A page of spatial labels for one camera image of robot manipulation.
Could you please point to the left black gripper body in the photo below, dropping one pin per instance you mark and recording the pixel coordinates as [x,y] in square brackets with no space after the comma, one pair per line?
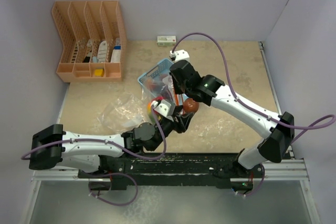
[168,125]

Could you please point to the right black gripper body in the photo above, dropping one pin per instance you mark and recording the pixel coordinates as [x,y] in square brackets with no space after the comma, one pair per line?
[180,88]

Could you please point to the brown onion toy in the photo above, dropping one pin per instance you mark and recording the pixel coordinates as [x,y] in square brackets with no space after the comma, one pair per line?
[190,106]

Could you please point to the mango toy fruit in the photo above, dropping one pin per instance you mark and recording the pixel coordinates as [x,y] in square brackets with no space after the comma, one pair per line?
[149,112]

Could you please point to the red apple toy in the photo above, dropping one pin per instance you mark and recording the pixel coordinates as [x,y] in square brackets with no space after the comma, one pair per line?
[157,99]

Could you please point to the clear zip top bag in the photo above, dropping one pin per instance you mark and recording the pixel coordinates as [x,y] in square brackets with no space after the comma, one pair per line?
[163,87]

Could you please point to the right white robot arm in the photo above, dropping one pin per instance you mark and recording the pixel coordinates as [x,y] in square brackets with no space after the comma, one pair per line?
[275,129]

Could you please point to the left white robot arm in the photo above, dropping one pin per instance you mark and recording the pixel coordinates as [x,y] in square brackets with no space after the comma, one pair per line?
[53,146]

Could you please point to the blue plastic basket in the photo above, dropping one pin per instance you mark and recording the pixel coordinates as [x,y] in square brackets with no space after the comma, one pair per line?
[162,66]

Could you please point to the small green white box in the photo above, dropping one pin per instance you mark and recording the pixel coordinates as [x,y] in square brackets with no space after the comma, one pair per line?
[165,40]

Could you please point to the white blue tube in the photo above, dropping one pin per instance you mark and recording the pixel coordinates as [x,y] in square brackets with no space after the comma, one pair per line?
[116,53]

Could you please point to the white patterned pouch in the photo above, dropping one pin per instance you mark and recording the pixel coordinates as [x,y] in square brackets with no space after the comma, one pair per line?
[102,53]

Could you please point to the yellow sponge block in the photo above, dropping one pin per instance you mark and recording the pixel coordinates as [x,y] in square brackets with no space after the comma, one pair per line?
[99,72]

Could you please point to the black white card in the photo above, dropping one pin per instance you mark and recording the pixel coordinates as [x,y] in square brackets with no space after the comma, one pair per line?
[88,52]

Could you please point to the orange desk organizer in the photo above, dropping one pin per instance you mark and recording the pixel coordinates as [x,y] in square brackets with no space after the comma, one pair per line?
[94,40]

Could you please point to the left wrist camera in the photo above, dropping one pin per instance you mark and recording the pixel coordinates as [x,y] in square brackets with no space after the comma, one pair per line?
[165,108]

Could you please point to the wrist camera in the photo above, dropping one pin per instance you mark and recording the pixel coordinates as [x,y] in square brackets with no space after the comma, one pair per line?
[179,55]
[165,108]

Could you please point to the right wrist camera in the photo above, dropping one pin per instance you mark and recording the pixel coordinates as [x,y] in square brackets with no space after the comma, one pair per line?
[179,55]

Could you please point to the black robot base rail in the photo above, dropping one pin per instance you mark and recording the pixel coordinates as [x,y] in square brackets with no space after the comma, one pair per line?
[219,170]

